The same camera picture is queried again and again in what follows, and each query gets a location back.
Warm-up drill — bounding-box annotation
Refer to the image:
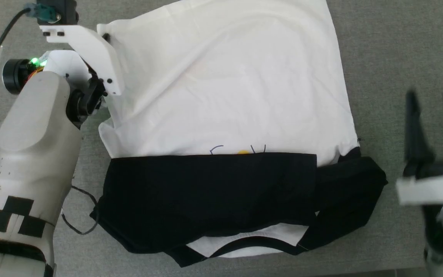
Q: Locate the white and black t-shirt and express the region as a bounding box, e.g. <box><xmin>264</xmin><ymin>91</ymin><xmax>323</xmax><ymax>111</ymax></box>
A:
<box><xmin>90</xmin><ymin>0</ymin><xmax>388</xmax><ymax>268</ymax></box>

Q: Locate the thin black looped cable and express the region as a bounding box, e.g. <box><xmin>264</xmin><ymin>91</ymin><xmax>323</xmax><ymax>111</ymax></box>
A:
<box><xmin>61</xmin><ymin>185</ymin><xmax>100</xmax><ymax>235</ymax></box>

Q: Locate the black cable, green plug, left arm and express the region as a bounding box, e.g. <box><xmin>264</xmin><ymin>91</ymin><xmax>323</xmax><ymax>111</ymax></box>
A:
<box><xmin>0</xmin><ymin>4</ymin><xmax>61</xmax><ymax>166</ymax></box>

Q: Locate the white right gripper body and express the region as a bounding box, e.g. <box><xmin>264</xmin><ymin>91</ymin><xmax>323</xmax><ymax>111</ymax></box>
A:
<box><xmin>395</xmin><ymin>162</ymin><xmax>443</xmax><ymax>207</ymax></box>

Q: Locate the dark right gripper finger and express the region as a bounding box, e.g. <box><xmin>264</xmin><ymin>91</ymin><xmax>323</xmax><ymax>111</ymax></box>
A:
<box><xmin>404</xmin><ymin>88</ymin><xmax>434</xmax><ymax>176</ymax></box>

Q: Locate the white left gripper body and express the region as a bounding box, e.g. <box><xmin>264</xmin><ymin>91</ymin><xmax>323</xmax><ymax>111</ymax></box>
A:
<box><xmin>39</xmin><ymin>25</ymin><xmax>125</xmax><ymax>97</ymax></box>

